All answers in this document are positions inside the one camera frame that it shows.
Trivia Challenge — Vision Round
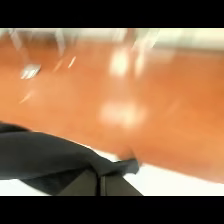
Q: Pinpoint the black garment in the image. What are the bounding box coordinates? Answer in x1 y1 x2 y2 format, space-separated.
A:
0 122 141 196

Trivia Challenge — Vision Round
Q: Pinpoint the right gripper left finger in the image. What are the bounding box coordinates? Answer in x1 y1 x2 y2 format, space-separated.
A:
57 168 100 197

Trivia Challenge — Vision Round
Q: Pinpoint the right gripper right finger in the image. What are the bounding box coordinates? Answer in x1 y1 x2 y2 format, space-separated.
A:
99 173 144 197

